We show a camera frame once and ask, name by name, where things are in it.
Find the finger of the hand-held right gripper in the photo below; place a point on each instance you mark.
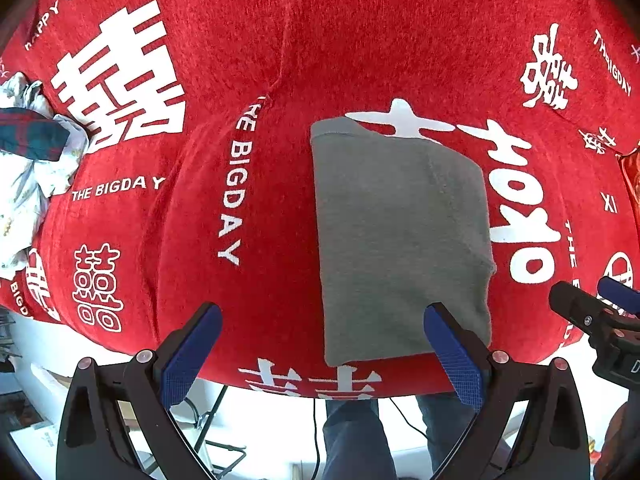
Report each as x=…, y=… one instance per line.
x=619, y=290
x=575, y=301

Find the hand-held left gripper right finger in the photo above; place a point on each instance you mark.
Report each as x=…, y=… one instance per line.
x=452, y=355

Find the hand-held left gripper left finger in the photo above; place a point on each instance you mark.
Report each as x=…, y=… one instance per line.
x=192, y=350

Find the grey knit sweater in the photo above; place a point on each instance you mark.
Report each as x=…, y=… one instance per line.
x=390, y=235

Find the person's right hand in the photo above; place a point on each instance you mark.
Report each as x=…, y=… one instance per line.
x=622, y=437

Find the person's right leg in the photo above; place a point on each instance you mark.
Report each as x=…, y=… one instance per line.
x=445, y=412

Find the red gold patterned cloth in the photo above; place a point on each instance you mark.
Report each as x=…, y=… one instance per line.
x=631, y=172

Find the cardboard piece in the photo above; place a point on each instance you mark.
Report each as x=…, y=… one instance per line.
x=50, y=380

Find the white box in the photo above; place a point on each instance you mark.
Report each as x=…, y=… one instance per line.
x=42, y=440

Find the white printed cloth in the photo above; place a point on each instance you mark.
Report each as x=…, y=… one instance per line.
x=20, y=185

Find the dark plaid cloth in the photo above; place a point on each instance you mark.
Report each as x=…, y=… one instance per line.
x=30, y=132

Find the red printed blanket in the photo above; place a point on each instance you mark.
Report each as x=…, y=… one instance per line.
x=325, y=35

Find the black metal frame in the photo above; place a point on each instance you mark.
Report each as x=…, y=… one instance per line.
x=212, y=412

